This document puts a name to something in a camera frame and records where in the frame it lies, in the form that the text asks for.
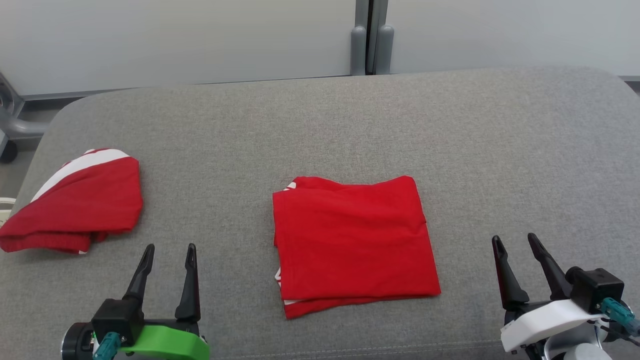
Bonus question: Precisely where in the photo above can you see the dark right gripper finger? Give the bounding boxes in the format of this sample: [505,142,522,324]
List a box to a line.
[527,232,573,301]
[491,235,530,311]

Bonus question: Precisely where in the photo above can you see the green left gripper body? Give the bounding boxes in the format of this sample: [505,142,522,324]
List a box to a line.
[120,320,211,360]

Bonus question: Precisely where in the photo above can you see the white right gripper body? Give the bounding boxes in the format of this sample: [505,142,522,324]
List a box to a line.
[501,299,606,353]

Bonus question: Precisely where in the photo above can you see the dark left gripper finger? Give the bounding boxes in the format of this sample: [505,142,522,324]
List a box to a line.
[122,243,156,302]
[174,243,202,322]

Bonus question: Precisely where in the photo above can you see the red shorts white stripe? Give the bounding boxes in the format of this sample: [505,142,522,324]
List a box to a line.
[0,148,144,255]

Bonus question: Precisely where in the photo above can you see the red Bulls jersey white sleeves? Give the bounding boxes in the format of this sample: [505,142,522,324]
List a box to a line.
[272,175,442,320]

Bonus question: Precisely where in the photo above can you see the grey fabric sofa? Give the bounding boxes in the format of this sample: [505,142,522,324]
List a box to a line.
[0,67,640,360]

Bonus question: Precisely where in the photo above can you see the teal plug left arm cable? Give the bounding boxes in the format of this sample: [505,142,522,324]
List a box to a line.
[92,331,123,360]

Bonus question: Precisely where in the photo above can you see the teal plug arm cable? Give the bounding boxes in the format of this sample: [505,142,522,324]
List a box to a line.
[597,297,640,348]
[92,331,123,360]

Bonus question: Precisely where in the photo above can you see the teal plug right arm cable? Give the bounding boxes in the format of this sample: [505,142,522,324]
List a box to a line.
[597,297,640,348]

